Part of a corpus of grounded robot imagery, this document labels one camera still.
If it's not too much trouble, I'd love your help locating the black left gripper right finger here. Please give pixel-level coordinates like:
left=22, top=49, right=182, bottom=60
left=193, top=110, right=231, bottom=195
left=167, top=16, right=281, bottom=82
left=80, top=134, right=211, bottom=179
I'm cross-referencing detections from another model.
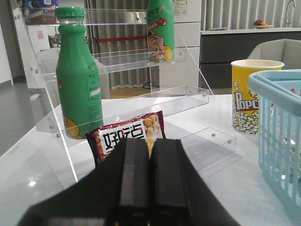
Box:
left=150, top=139, right=238, bottom=226

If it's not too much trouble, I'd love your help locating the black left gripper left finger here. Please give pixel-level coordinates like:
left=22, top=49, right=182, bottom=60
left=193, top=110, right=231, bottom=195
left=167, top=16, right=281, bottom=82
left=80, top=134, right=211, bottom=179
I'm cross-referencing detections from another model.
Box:
left=18, top=138, right=149, bottom=226

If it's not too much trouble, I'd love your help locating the light blue plastic basket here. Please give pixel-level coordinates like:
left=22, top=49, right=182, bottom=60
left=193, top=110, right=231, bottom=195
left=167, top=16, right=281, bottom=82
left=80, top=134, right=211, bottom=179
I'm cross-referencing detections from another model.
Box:
left=247, top=69, right=301, bottom=218

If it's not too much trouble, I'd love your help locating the brown cracker snack bag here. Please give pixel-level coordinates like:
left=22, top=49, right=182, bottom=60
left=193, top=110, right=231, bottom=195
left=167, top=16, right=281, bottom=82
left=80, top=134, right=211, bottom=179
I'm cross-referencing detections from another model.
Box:
left=86, top=111, right=166, bottom=166

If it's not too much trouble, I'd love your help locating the yellow popcorn paper cup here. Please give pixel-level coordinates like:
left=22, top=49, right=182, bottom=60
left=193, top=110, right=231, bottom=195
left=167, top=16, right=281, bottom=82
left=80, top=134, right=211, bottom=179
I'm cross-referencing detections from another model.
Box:
left=231, top=59, right=285, bottom=135

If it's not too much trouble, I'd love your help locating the clear acrylic left shelf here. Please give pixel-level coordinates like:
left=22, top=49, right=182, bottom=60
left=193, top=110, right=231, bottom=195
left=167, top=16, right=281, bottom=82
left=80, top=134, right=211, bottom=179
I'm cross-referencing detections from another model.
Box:
left=13, top=8, right=236, bottom=182

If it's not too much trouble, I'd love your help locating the green cap drink bottle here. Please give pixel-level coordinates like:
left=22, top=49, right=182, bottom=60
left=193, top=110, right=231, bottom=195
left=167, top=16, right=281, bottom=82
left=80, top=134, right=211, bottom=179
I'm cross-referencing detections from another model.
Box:
left=55, top=7, right=103, bottom=139

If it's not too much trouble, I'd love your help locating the white cabinet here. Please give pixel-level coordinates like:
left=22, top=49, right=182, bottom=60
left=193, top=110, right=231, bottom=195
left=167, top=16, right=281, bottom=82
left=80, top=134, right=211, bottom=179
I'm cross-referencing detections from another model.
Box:
left=159, top=0, right=202, bottom=89

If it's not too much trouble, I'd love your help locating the beige armchair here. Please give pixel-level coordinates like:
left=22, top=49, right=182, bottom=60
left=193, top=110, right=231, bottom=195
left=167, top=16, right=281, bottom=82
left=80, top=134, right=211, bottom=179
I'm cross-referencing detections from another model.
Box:
left=248, top=39, right=301, bottom=70

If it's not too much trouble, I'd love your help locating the green cartoon drink bottle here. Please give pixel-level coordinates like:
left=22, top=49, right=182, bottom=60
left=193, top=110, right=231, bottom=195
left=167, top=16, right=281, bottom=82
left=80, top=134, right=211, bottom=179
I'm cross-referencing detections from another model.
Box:
left=146, top=0, right=174, bottom=62

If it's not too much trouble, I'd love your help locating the fruit plate on counter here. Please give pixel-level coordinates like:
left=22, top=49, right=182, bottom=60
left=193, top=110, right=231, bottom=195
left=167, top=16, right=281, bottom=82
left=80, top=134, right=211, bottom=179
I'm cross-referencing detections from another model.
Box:
left=253, top=20, right=274, bottom=29

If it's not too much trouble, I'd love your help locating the blue snack box top shelf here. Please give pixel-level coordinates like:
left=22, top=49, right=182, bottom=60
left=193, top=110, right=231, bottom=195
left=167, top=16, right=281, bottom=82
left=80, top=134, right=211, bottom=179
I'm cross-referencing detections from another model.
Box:
left=16, top=0, right=59, bottom=25

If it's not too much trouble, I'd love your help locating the chrome faucet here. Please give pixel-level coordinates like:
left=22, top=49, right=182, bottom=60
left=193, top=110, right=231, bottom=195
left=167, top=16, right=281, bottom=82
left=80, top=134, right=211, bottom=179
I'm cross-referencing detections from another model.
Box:
left=284, top=0, right=296, bottom=28

